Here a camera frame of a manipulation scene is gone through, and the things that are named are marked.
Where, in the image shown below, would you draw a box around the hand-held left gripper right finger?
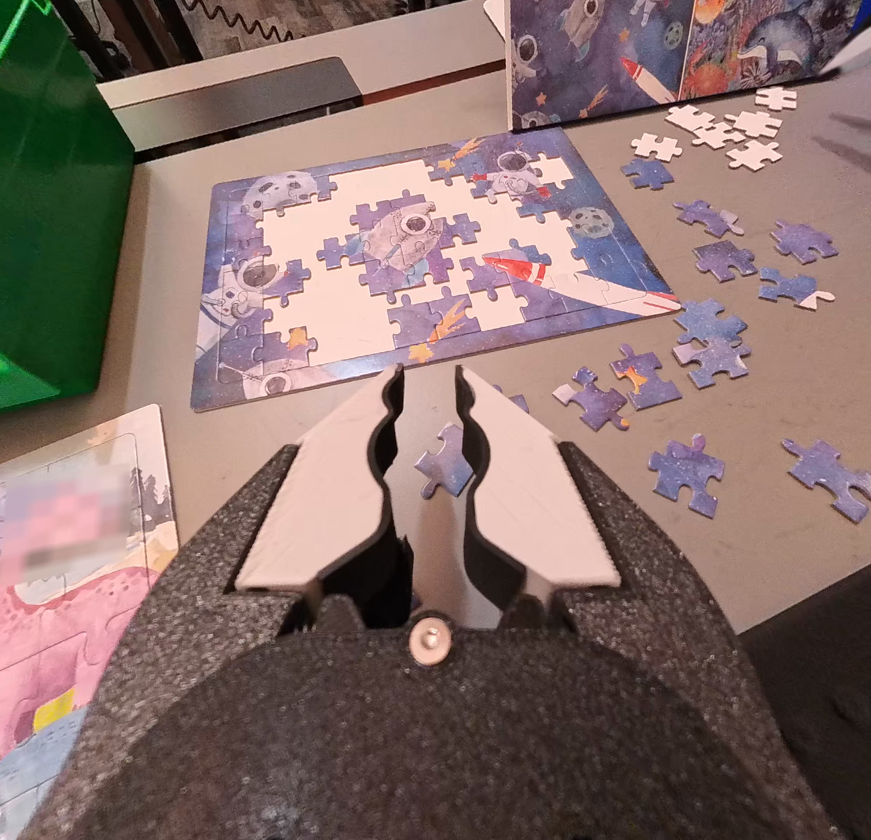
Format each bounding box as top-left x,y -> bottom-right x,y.
453,364 -> 623,611

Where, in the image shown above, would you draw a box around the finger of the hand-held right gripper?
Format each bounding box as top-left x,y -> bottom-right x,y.
820,37 -> 871,79

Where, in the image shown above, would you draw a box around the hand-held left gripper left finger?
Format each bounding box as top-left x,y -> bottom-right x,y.
233,364 -> 406,615

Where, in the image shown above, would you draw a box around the blue starry jigsaw piece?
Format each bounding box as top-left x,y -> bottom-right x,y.
414,423 -> 477,499

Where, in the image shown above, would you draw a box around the blue puzzle pieces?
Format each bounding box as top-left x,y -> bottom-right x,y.
490,158 -> 871,524

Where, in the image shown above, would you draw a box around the space jigsaw puzzle tray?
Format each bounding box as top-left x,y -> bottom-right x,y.
191,128 -> 681,413

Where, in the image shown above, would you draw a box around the assembled space puzzle pieces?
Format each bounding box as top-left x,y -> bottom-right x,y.
197,139 -> 678,402

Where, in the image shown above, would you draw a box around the grey desk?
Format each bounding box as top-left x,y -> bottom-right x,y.
0,71 -> 871,637

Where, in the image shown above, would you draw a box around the scattered white puzzle pieces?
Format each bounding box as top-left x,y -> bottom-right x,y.
629,86 -> 798,172

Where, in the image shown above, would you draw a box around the illustrated puzzle box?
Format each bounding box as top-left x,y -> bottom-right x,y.
504,0 -> 871,132

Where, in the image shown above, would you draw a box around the pink octopus puzzle board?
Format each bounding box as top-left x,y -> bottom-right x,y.
0,404 -> 180,840

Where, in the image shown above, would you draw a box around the green storage box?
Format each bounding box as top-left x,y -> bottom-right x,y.
0,0 -> 136,415

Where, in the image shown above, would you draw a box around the white table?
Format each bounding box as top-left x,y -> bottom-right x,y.
95,0 -> 511,116

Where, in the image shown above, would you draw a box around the dark grey panel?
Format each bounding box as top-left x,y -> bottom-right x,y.
112,57 -> 363,152

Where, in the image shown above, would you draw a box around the black coiled cable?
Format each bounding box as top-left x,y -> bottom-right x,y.
170,0 -> 297,43

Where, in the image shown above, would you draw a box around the black metal frame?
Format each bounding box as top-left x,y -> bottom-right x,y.
41,0 -> 205,82

